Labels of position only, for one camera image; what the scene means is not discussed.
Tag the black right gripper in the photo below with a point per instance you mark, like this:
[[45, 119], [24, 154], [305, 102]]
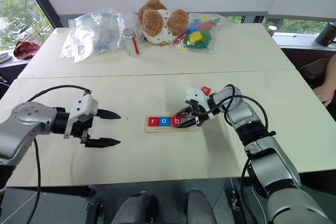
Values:
[[200, 115]]

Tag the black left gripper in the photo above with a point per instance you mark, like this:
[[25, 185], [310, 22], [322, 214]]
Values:
[[78, 129]]

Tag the red letter block b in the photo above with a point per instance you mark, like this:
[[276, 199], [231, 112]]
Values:
[[176, 121]]

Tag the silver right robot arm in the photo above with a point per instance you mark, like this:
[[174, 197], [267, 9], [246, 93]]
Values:
[[273, 163]]

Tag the person's bare forearm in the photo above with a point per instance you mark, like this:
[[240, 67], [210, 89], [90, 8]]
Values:
[[332, 69]]

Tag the wooden letter tray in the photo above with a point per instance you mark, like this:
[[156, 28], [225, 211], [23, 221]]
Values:
[[168, 128]]

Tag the blue letter block o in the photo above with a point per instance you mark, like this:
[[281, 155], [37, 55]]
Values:
[[163, 121]]

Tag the red letter block o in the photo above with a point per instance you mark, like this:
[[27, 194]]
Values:
[[207, 91]]

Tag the red letter block r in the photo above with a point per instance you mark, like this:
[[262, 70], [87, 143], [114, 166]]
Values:
[[153, 121]]

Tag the plastic bag of colourful blocks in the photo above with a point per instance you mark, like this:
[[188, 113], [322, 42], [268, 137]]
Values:
[[199, 35]]

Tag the person's bare hand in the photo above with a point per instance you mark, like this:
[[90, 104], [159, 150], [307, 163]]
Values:
[[326, 93]]

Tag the dark rounded shape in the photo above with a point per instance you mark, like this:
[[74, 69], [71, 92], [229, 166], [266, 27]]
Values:
[[136, 208], [200, 207]]

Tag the clear plastic bag dark items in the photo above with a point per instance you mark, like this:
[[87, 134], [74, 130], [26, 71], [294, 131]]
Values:
[[94, 35]]

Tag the brown white plush toy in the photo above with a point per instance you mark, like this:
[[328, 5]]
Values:
[[157, 22]]

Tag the dark red cloth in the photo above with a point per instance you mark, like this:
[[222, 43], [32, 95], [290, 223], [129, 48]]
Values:
[[25, 49]]

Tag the paper cup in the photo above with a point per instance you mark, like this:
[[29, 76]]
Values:
[[272, 30]]

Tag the white flat object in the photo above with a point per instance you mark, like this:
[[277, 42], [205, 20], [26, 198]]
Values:
[[4, 58]]

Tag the dark chair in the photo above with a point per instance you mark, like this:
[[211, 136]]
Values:
[[313, 70]]

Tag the dark tumbler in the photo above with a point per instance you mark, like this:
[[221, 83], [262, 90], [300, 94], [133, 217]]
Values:
[[326, 33]]

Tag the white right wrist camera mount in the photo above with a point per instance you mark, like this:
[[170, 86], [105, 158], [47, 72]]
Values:
[[194, 94]]

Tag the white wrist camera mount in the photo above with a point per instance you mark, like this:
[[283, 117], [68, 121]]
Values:
[[194, 94], [83, 107]]

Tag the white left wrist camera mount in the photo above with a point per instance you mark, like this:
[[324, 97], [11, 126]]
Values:
[[83, 107]]

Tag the black table bracket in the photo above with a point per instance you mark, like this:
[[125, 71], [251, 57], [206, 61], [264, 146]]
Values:
[[235, 195], [94, 209]]

